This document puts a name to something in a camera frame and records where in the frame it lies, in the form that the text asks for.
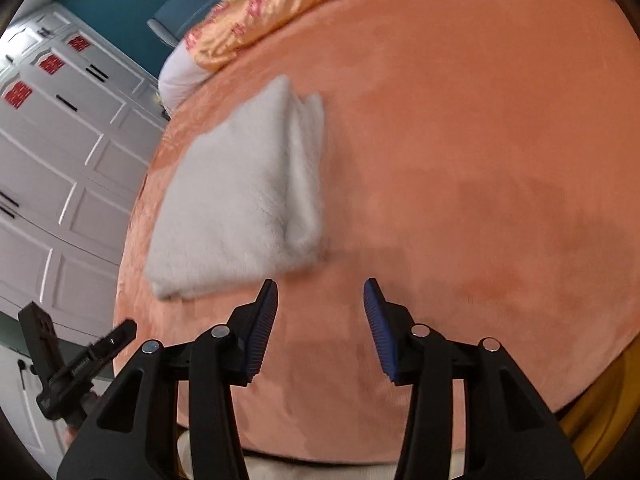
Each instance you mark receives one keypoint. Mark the yellow bed sheet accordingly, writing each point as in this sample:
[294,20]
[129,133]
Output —
[605,410]

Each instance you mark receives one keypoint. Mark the orange floral satin pillow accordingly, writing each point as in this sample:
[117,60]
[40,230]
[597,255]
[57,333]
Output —
[260,15]

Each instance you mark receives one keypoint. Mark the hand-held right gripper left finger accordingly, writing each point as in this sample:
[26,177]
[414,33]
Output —
[260,335]

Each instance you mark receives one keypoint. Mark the red paper decoration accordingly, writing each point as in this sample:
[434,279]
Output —
[17,93]
[51,64]
[78,43]

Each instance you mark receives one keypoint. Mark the white panelled wardrobe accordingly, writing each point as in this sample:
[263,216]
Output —
[60,160]

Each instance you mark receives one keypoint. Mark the orange plush blanket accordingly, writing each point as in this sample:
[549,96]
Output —
[450,160]

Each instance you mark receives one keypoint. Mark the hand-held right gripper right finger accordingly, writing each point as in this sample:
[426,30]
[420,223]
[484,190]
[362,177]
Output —
[381,335]

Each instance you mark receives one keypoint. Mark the cream knit sweater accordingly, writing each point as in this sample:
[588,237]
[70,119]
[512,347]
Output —
[235,195]

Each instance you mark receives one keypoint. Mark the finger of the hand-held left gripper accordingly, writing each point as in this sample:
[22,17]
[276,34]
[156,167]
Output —
[117,335]

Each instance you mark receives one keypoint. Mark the white cloth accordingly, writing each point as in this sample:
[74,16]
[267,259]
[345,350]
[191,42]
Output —
[310,467]

